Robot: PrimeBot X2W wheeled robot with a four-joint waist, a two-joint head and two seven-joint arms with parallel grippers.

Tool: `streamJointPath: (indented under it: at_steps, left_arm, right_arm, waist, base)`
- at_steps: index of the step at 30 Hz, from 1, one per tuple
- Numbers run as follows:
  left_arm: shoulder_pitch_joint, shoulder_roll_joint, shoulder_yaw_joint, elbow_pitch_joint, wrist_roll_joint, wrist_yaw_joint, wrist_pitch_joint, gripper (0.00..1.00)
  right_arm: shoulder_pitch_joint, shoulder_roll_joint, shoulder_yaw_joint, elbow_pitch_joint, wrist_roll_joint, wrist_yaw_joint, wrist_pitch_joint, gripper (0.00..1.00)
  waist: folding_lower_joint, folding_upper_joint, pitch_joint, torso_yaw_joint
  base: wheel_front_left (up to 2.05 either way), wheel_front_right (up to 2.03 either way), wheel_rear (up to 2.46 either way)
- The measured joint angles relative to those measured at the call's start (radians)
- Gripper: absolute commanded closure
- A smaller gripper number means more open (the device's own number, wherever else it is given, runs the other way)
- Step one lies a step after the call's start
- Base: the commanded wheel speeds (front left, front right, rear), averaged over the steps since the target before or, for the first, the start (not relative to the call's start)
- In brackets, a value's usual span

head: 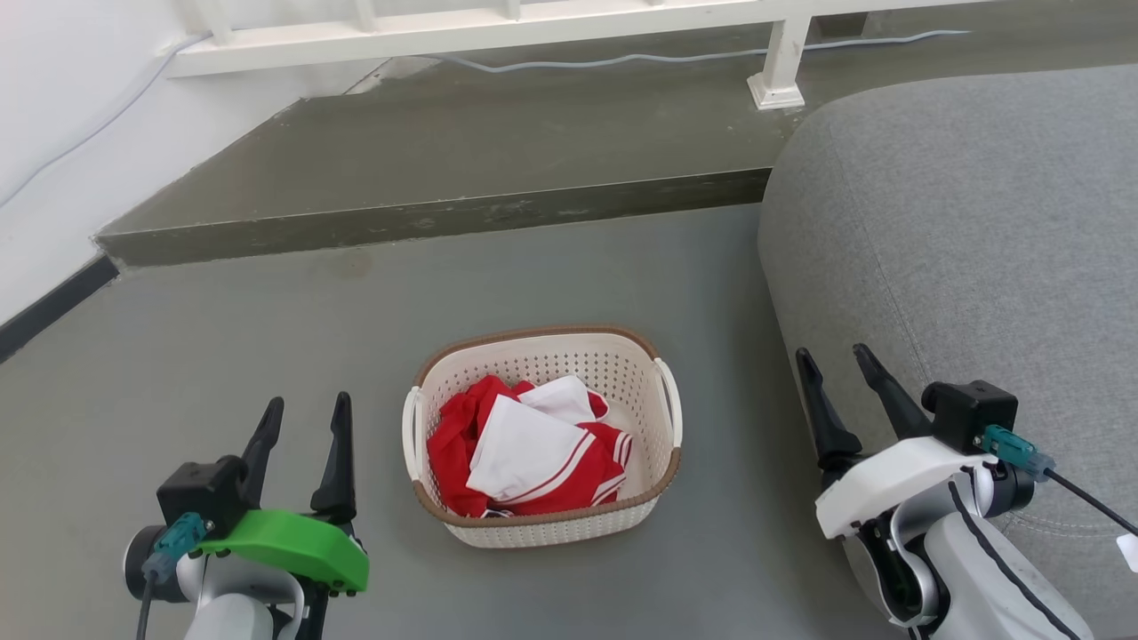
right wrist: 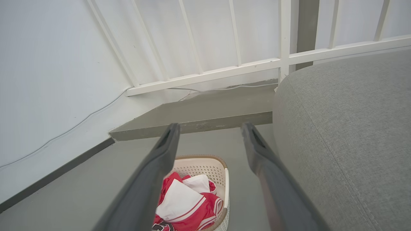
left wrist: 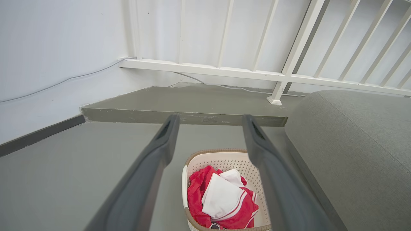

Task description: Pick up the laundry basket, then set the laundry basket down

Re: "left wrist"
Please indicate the grey raised concrete step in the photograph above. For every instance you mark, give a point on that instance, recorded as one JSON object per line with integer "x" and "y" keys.
{"x": 192, "y": 102}

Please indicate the red garment with white trim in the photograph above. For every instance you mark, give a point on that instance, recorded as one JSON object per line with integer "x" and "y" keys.
{"x": 196, "y": 199}

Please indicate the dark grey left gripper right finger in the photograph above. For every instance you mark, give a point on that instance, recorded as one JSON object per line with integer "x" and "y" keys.
{"x": 282, "y": 192}

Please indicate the cream perforated laundry basket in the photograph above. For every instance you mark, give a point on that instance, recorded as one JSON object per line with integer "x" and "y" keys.
{"x": 224, "y": 160}

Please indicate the dark grey baseboard strip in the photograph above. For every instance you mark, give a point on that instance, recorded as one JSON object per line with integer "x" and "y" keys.
{"x": 38, "y": 134}

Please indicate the grey fabric sofa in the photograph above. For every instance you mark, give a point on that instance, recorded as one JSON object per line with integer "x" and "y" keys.
{"x": 353, "y": 154}

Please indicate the white metal railing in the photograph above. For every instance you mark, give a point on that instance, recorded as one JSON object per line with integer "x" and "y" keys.
{"x": 224, "y": 72}

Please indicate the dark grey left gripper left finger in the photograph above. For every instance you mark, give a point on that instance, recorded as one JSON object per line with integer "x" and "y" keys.
{"x": 138, "y": 192}

